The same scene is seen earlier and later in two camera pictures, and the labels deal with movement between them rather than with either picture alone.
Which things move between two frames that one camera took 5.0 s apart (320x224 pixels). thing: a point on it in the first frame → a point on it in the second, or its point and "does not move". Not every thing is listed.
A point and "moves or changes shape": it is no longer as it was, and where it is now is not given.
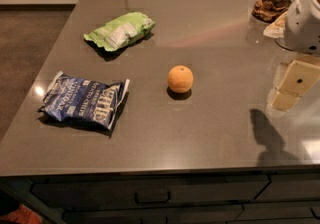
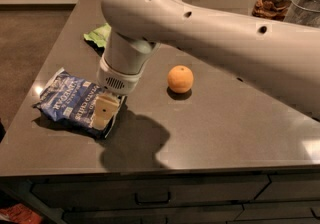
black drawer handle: (143, 203) does not move
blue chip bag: (71, 98) moves or changes shape
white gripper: (304, 24) → (117, 80)
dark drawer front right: (292, 187) does not move
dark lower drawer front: (213, 214) does not move
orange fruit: (180, 78) does not move
